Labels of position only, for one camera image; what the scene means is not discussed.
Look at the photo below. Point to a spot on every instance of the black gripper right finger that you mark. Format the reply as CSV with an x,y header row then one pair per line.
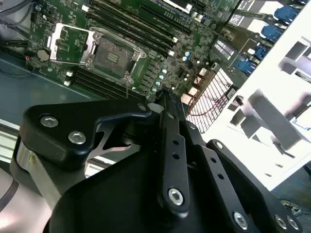
x,y
226,184

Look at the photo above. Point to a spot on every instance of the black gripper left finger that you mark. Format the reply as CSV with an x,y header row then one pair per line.
x,y
53,136

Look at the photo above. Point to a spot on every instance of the metal socket cover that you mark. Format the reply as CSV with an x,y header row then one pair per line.
x,y
89,46

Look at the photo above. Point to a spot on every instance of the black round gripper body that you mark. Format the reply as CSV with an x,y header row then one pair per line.
x,y
109,206

